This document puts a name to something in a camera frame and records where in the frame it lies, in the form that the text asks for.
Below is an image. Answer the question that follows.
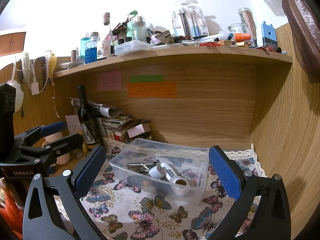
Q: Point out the green sticky note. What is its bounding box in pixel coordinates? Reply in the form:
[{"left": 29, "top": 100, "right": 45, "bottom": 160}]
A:
[{"left": 130, "top": 75, "right": 164, "bottom": 83}]

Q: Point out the black round watch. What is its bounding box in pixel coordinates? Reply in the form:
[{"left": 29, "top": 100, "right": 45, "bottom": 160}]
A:
[{"left": 127, "top": 175, "right": 150, "bottom": 189}]

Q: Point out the orange cap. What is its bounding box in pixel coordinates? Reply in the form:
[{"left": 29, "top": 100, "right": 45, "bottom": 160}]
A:
[{"left": 234, "top": 33, "right": 251, "bottom": 42}]

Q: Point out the orange sticky note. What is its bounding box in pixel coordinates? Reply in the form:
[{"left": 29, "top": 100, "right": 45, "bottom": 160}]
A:
[{"left": 127, "top": 81, "right": 177, "bottom": 99}]

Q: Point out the blue plastic stand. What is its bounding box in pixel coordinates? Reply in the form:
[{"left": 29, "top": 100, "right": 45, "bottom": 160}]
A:
[{"left": 261, "top": 21, "right": 278, "bottom": 50}]

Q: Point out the silver metal tube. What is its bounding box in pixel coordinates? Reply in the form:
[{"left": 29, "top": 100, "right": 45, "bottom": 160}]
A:
[{"left": 127, "top": 162, "right": 158, "bottom": 170}]

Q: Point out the white handheld device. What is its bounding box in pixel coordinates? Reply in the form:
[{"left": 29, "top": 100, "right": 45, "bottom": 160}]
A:
[{"left": 160, "top": 162, "right": 189, "bottom": 196}]

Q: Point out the brown curtain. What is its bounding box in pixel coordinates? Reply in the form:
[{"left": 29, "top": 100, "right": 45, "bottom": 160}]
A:
[{"left": 282, "top": 0, "right": 319, "bottom": 83}]

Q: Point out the pink sticky note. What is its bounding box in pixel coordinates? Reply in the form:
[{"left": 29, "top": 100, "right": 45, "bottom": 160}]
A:
[{"left": 97, "top": 70, "right": 122, "bottom": 91}]

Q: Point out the tall clear tube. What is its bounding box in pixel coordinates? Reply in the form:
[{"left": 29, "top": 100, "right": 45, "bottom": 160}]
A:
[{"left": 238, "top": 8, "right": 257, "bottom": 48}]

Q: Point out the clear plastic storage box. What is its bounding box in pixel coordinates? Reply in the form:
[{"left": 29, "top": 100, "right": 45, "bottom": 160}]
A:
[{"left": 110, "top": 139, "right": 209, "bottom": 205}]

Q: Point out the butterfly print lace tablecloth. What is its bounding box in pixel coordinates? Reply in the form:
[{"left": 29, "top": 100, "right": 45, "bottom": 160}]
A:
[{"left": 53, "top": 137, "right": 267, "bottom": 240}]

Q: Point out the blue bead jar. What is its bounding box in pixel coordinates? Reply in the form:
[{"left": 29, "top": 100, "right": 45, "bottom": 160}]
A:
[{"left": 85, "top": 32, "right": 99, "bottom": 64}]

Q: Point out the green spray bottle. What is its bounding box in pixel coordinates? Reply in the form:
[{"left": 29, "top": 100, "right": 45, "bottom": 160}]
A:
[{"left": 125, "top": 10, "right": 138, "bottom": 42}]

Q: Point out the clear flat container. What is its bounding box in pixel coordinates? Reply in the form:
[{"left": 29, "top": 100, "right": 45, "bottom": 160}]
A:
[{"left": 114, "top": 40, "right": 152, "bottom": 56}]

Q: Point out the small white box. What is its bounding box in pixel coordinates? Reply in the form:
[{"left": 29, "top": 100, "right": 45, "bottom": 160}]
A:
[{"left": 148, "top": 164, "right": 165, "bottom": 179}]

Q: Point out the white note card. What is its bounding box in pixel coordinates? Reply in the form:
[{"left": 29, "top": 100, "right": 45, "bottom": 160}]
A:
[{"left": 65, "top": 115, "right": 82, "bottom": 135}]

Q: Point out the stack of books and papers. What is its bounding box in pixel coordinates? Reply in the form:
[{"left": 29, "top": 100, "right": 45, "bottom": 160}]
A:
[{"left": 69, "top": 97, "right": 153, "bottom": 143}]

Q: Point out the dark wine bottle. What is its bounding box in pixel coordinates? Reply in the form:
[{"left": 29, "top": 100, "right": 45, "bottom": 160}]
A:
[{"left": 78, "top": 85, "right": 101, "bottom": 151}]

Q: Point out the small pink box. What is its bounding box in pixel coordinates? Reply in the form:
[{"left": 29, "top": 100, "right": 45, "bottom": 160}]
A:
[{"left": 127, "top": 123, "right": 151, "bottom": 138}]

